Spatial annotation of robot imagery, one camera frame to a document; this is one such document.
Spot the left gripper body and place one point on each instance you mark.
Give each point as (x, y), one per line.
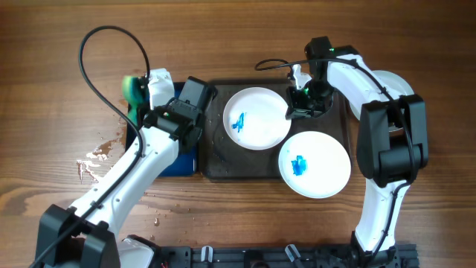
(143, 110)

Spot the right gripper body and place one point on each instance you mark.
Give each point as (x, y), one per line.
(310, 98)

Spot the green and yellow sponge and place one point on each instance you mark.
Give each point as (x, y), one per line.
(129, 84)

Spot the white plate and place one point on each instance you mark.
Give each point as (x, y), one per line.
(255, 118)
(392, 81)
(314, 164)

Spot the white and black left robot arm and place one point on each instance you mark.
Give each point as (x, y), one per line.
(85, 233)

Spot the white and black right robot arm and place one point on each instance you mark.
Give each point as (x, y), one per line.
(392, 143)

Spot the blue water tray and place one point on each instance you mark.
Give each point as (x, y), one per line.
(185, 164)

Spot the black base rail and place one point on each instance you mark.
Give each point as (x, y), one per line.
(334, 255)

